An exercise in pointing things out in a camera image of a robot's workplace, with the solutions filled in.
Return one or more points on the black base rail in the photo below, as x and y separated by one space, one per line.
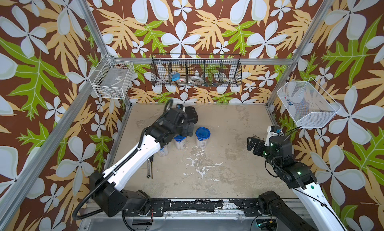
159 207

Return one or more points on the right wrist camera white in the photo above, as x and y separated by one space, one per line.
273 131

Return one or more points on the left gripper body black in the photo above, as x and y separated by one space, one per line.
183 130

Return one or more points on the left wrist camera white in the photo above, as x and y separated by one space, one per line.
180 106

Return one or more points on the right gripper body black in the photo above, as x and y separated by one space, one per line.
260 149

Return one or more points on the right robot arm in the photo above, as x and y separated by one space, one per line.
302 181

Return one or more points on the white mesh basket right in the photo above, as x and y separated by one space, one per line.
308 103

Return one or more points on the black wire basket back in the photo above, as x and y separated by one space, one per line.
216 70

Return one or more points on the blue lid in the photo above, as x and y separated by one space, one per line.
179 138
203 133

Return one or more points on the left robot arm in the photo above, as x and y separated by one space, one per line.
108 192

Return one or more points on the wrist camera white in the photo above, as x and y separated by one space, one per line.
273 131
180 106

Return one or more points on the blue tape roll in basket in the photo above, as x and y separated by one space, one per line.
175 77

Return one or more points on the white tape roll in basket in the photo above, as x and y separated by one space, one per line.
195 79

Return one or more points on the white wire basket left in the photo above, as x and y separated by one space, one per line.
111 78

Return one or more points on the black yellow screwdriver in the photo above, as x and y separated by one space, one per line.
150 167

